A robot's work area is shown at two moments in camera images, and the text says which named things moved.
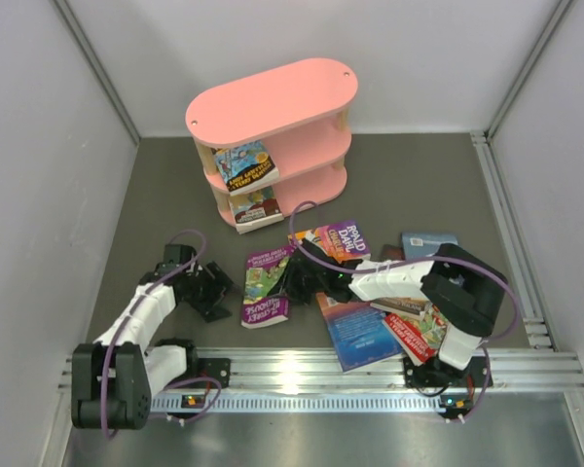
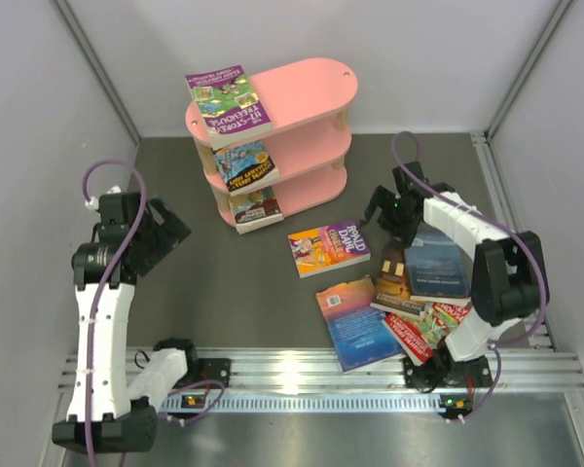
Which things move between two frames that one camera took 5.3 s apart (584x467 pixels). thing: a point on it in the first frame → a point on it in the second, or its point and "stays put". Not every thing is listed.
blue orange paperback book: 358,333 stays put
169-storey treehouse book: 245,167 stays put
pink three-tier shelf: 302,109 stays put
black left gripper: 209,308 → 169,234
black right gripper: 287,286 → 402,235
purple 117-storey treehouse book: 263,270 → 230,105
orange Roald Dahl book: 343,241 stays put
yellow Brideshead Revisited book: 256,209 stays put
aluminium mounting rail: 296,380 stays put
